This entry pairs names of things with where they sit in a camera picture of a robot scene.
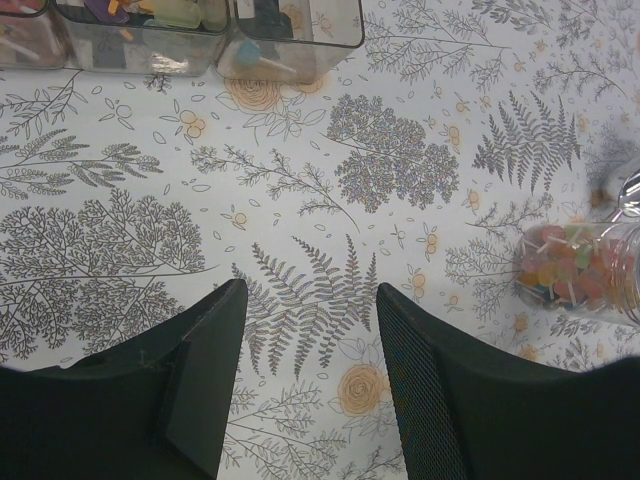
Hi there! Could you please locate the clear compartment candy box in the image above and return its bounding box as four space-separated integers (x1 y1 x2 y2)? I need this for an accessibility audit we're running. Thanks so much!
1 1 365 84

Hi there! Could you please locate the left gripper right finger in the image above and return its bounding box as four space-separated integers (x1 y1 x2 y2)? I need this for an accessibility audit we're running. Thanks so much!
376 283 639 479

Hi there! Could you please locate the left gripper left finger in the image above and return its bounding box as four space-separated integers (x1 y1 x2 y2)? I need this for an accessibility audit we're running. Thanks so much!
1 279 248 479

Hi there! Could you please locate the metal candy scoop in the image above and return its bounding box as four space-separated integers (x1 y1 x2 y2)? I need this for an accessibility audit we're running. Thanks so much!
618 170 640 218

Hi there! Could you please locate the clear glass jar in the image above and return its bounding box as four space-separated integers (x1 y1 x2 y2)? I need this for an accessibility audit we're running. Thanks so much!
513 222 639 327

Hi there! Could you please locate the floral table mat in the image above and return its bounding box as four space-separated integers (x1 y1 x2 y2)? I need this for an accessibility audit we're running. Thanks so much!
1 1 639 479

